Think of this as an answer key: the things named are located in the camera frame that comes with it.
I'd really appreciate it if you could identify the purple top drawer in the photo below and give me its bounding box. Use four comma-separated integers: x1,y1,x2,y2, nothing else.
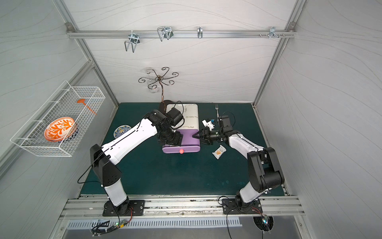
162,129,201,154

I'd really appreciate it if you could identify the white cookie packet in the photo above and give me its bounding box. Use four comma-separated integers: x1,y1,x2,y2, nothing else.
212,145,226,160

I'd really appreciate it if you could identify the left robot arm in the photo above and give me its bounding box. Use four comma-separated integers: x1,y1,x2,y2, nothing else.
90,108,184,207

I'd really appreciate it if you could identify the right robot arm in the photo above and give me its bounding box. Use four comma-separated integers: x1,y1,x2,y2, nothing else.
193,127,285,207

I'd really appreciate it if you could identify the white drawer cabinet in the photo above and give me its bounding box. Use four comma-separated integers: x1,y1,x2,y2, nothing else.
166,103,199,129

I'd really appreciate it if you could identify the silver fork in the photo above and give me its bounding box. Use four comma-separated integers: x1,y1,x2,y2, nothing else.
215,104,219,119

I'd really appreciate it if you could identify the blue patterned small bowl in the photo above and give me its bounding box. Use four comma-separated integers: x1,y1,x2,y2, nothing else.
113,125,131,139

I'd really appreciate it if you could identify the metal mug tree stand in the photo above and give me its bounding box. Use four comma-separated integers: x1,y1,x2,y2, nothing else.
138,67,179,113

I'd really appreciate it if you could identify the orange spatula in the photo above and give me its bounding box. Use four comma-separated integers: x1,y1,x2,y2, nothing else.
77,99,96,115

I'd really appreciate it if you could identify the double metal hook left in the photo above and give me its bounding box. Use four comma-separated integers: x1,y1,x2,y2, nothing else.
124,32,140,53

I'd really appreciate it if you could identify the double metal hook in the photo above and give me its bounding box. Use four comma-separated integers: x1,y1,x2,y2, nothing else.
124,32,140,53
157,26,174,42

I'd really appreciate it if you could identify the double metal hook middle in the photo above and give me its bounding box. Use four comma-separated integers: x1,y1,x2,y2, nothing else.
157,26,174,42

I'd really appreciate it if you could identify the single metal hook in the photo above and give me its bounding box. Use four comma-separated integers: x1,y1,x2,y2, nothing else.
197,26,203,39

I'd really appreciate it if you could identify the orange patterned plate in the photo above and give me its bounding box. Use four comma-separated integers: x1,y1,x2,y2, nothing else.
44,117,77,142

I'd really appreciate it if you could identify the metal hook right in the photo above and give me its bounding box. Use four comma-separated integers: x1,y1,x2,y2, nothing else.
259,27,285,39

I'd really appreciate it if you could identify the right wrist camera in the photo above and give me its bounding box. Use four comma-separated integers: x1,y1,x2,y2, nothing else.
202,116,233,132

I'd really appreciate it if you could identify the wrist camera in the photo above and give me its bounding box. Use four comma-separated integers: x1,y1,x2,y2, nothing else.
202,116,233,132
166,107,184,127

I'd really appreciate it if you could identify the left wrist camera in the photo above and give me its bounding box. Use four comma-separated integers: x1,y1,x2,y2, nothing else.
166,107,184,127

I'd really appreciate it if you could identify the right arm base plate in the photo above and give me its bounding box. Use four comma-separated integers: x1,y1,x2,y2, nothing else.
218,198,263,215

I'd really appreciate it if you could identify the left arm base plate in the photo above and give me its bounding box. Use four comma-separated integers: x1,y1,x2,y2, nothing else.
102,200,145,217

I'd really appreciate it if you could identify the white wire basket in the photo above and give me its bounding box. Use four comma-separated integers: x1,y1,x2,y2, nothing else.
10,81,105,157

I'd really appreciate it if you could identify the aluminium wall rail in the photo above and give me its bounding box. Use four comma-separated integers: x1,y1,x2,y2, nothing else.
67,29,297,40

